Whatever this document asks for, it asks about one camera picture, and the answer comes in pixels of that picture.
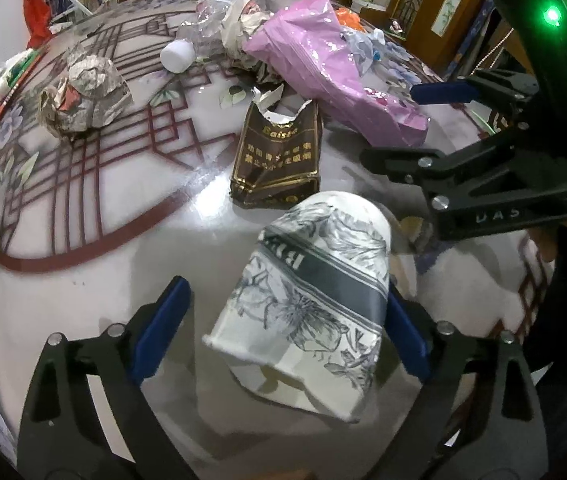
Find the dark brown cigarette pack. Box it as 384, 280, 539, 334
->
230, 84, 323, 207

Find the orange plastic bag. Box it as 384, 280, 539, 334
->
335, 6, 366, 32

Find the pink snack bag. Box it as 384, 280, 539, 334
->
244, 0, 429, 148

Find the floral paper cup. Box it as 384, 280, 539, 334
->
203, 191, 392, 422

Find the crumpled printed paper ball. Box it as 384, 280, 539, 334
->
220, 0, 282, 84

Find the crushed clear plastic bottle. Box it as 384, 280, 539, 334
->
160, 0, 253, 74

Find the crumpled silver paper ball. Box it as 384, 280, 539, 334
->
38, 44, 134, 142

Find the red cloth on rack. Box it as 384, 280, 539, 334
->
23, 0, 52, 49

